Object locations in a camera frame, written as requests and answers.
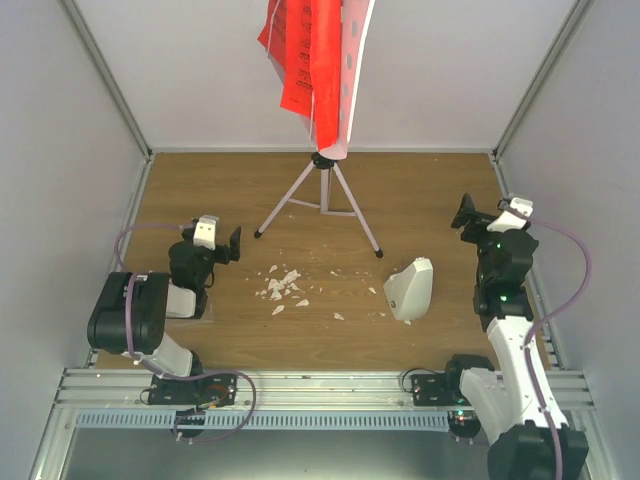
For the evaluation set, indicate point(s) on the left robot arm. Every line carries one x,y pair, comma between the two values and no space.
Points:
130,315

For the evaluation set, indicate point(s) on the aluminium rail frame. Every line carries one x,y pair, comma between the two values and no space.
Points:
116,389

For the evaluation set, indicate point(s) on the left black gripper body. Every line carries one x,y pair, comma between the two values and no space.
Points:
224,255

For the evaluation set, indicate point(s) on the white metronome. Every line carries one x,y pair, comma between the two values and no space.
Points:
409,292

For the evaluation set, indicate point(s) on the white debris pile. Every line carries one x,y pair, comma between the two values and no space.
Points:
280,287

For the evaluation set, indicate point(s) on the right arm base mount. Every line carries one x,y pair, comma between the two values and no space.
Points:
430,388

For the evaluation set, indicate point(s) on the white tripod music stand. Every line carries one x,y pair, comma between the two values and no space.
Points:
322,184

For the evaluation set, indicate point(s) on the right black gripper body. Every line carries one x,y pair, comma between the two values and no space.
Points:
476,223

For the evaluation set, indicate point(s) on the slotted cable duct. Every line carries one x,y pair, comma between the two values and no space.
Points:
266,420

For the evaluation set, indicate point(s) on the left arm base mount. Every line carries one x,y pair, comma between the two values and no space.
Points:
210,392

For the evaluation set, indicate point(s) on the red sheet music paper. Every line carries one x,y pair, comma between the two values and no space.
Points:
304,39

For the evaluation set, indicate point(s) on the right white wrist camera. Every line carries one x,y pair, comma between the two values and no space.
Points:
515,213

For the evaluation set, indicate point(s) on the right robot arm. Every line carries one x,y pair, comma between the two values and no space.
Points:
529,436

